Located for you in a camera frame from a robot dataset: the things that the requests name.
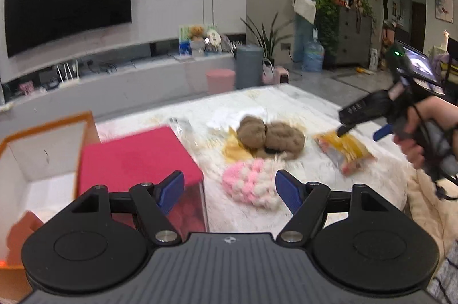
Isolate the white wifi router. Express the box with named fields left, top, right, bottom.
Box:
left=55, top=59, right=81, bottom=89

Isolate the pink small heater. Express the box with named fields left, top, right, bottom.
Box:
left=262, top=65, right=290, bottom=85

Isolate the yellow snack packet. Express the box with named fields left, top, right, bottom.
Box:
left=314, top=130, right=375, bottom=176

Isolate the crinkled clear plastic bag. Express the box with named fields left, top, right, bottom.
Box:
left=167, top=117, right=205, bottom=163

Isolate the grey trash bin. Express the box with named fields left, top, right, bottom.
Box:
left=235, top=45, right=263, bottom=90

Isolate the brown fluffy towel bundle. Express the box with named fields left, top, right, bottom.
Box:
left=236, top=116, right=305, bottom=160

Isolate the blue water jug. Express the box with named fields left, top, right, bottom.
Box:
left=302, top=38, right=325, bottom=72

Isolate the tall green floor plant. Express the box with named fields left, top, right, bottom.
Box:
left=240, top=13, right=295, bottom=63

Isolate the grey drawer cabinet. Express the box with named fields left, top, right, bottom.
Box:
left=335, top=7, right=373, bottom=67

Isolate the white lace tablecloth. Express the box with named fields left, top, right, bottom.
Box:
left=96, top=85, right=414, bottom=234

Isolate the white hanging tote bag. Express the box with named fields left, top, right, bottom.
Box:
left=293, top=0, right=317, bottom=24

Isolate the red transparent ball box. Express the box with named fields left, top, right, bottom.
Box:
left=78, top=126, right=207, bottom=238

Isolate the wall-mounted black television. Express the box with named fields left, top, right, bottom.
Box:
left=4, top=0, right=132, bottom=57

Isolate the pink round stool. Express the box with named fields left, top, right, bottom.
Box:
left=206, top=69, right=235, bottom=95

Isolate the cream blanket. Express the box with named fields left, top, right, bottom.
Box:
left=407, top=169, right=457, bottom=264

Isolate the white tv console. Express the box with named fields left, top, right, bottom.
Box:
left=1, top=53, right=234, bottom=136

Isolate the yellow cloth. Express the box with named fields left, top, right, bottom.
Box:
left=222, top=127, right=256, bottom=163

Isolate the person's right hand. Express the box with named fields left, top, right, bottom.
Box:
left=394, top=96, right=458, bottom=169

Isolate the orange storage box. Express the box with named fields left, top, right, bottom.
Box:
left=1, top=112, right=99, bottom=303

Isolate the small teddy bear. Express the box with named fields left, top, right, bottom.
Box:
left=189, top=25, right=205, bottom=41

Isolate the pink white knitted item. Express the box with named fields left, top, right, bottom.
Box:
left=221, top=158, right=283, bottom=210

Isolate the brown bear-shaped sponge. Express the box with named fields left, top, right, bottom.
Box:
left=6, top=211, right=44, bottom=266

